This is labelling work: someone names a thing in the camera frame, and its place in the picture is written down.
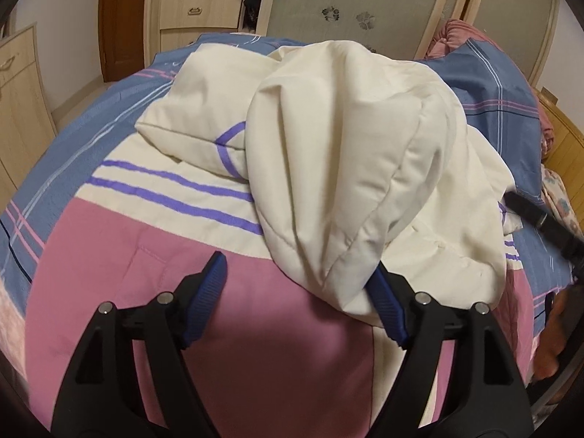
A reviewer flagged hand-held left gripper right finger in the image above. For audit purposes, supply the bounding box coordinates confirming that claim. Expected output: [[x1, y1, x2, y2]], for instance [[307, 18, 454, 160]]
[[365, 267, 534, 438]]

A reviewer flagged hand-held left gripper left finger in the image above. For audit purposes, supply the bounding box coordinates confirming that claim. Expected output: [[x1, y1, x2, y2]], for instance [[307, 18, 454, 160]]
[[50, 252, 227, 438]]

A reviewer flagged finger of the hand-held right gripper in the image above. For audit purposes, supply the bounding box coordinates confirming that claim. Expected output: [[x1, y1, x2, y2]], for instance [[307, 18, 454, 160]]
[[504, 191, 584, 261]]

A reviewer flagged pink and white hooded jacket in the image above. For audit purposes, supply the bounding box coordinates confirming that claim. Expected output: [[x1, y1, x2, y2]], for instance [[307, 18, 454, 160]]
[[25, 40, 534, 438]]

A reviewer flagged person's right forearm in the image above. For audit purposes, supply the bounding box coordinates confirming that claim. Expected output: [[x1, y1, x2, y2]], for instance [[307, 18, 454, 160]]
[[531, 283, 578, 381]]

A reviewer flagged floral blanket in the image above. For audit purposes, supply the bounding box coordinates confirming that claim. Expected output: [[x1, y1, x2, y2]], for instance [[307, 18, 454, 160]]
[[541, 166, 584, 238]]

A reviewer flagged wooden headboard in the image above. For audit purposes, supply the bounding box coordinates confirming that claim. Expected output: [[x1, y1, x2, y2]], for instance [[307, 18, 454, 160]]
[[536, 91, 584, 183]]

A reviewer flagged pink quilt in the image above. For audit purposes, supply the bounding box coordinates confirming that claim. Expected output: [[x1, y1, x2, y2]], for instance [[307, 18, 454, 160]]
[[426, 18, 555, 151]]

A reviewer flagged plain frosted sliding door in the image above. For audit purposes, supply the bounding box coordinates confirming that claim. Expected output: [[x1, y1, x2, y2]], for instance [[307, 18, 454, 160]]
[[461, 0, 560, 85]]

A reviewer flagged blue plaid blanket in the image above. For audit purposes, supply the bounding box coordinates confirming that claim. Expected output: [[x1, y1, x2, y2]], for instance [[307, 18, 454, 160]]
[[0, 32, 576, 304]]

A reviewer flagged light wooden cabinet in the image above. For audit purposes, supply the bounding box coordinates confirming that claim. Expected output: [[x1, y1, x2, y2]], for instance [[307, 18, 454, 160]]
[[0, 25, 58, 197]]

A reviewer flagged frosted floral sliding door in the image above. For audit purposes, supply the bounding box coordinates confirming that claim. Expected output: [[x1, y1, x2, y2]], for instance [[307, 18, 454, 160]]
[[267, 0, 461, 62]]

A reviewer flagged brown wooden door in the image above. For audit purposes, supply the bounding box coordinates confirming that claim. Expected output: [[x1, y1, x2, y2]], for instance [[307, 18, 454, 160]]
[[99, 0, 158, 83]]

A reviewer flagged light wooden wardrobe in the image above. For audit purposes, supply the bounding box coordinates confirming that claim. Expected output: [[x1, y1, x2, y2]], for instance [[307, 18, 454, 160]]
[[143, 0, 560, 85]]

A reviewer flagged wardrobe drawer with handle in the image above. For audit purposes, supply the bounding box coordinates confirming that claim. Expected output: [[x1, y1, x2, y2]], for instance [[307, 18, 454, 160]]
[[160, 0, 245, 29], [160, 27, 242, 52]]

